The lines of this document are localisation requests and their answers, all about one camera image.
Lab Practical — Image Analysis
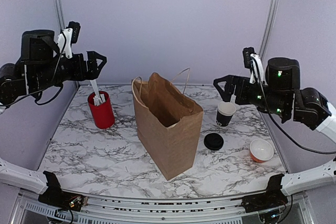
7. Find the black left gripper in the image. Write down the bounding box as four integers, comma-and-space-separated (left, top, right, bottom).
31, 49, 107, 92

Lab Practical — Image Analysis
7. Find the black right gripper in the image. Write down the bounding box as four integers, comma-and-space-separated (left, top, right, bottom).
215, 74, 291, 118

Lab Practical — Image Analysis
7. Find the black paper coffee cup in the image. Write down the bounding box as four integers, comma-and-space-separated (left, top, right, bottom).
216, 101, 236, 126

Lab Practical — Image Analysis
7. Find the brown cardboard box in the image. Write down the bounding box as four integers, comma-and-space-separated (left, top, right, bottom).
131, 72, 203, 180

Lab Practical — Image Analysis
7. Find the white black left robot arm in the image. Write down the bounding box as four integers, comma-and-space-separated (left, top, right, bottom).
1, 81, 78, 171

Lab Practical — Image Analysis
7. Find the red cylindrical container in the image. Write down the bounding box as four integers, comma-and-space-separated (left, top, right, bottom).
88, 91, 115, 129

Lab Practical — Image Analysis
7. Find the black plastic cup lid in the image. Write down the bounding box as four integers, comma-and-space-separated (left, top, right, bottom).
204, 133, 224, 151

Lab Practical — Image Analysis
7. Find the orange white bowl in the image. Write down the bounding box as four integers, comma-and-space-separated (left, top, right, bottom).
249, 139, 274, 163

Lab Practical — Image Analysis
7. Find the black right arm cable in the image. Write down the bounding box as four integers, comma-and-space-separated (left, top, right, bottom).
251, 58, 336, 154

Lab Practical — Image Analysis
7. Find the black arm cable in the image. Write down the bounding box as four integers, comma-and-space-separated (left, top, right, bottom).
251, 58, 336, 154
0, 40, 71, 109

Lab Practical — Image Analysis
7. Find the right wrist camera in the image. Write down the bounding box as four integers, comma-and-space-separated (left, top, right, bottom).
242, 47, 300, 93

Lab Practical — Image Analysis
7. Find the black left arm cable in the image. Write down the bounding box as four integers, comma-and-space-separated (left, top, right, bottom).
0, 40, 71, 109

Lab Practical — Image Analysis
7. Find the aluminium frame post right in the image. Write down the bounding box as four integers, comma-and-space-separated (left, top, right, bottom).
259, 0, 279, 59

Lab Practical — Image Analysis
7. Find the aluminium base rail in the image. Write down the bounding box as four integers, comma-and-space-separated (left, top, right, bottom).
9, 190, 316, 223

